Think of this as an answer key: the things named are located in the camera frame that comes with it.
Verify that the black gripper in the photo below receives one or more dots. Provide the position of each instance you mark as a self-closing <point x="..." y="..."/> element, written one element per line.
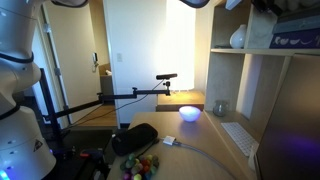
<point x="267" y="5"/>

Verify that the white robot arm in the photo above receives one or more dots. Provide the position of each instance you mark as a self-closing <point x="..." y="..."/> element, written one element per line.
<point x="24" y="152"/>

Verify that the wooden shelf unit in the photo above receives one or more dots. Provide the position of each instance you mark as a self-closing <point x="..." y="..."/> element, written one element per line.
<point x="249" y="79"/>

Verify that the dark blue Luminaries book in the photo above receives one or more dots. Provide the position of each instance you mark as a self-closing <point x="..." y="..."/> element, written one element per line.
<point x="306" y="39"/>

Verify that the white ceramic vase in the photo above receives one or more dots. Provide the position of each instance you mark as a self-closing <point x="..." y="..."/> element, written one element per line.
<point x="237" y="39"/>

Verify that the small glass jar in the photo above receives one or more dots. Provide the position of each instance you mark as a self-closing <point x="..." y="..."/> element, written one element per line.
<point x="221" y="107"/>

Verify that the white keyboard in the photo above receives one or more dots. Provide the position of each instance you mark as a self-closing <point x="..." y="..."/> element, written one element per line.
<point x="240" y="137"/>

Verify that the glowing white bowl lamp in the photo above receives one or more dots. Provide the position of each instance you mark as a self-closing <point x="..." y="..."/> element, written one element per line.
<point x="189" y="113"/>

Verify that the black computer monitor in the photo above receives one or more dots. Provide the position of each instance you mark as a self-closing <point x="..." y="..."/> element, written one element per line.
<point x="290" y="145"/>

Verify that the black pouch case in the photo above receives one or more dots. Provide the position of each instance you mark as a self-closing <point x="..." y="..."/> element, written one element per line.
<point x="132" y="139"/>

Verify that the colourful felt ball trivet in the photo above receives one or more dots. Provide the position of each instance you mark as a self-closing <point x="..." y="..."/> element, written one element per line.
<point x="142" y="167"/>

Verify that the black stereo camera bar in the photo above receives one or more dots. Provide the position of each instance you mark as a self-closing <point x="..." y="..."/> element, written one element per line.
<point x="166" y="76"/>

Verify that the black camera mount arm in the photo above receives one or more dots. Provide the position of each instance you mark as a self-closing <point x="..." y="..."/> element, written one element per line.
<point x="57" y="134"/>

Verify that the white adapter with cable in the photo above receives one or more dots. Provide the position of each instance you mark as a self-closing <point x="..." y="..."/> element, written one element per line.
<point x="171" y="141"/>

